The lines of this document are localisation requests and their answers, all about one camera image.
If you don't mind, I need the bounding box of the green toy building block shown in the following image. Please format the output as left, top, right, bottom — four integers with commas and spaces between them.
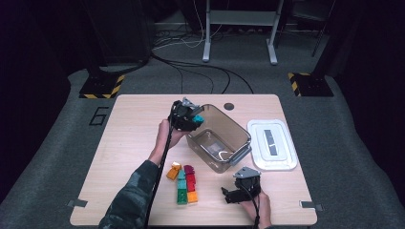
176, 188, 189, 205

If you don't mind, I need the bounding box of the hand-held gripper cable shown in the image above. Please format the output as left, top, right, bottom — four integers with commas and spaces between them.
239, 181, 262, 229
143, 103, 178, 229

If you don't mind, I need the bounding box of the dark cloth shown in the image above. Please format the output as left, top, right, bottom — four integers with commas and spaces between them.
80, 0, 154, 66

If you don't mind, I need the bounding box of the clear brown plastic container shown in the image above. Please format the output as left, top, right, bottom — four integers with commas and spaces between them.
185, 103, 252, 175

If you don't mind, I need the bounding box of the white metal desk frame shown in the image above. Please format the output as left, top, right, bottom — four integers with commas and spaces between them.
202, 0, 286, 66

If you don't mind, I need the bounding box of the dark curtain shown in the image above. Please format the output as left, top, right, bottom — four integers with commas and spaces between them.
318, 0, 405, 192
0, 0, 73, 204

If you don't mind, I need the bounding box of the white plastic container lid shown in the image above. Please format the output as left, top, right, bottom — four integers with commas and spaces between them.
246, 118, 299, 172

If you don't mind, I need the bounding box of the black metal stand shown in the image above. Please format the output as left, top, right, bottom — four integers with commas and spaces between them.
310, 0, 337, 59

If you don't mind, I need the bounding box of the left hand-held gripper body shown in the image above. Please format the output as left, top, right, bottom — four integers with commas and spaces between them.
169, 96, 202, 132

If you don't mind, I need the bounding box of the left hand-held gripper cable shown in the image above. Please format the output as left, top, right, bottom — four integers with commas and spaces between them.
143, 103, 178, 229

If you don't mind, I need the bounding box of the white floor cable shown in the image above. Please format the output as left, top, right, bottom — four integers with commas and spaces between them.
152, 0, 224, 52

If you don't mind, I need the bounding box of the person's right hand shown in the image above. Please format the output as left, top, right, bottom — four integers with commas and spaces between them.
240, 190, 272, 229

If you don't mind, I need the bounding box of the black floor cable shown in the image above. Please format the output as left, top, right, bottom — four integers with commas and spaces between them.
151, 52, 255, 94

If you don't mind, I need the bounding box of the person's left hand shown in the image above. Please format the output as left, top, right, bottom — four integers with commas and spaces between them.
148, 118, 189, 166

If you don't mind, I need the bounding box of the black yellow striped stand base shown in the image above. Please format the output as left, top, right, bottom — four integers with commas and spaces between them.
78, 73, 126, 99
288, 72, 334, 97

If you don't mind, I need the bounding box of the right hand-held gripper cable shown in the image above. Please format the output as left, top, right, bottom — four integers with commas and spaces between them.
239, 181, 262, 229

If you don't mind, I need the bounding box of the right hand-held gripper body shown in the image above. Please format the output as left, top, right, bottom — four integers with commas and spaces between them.
233, 166, 263, 203

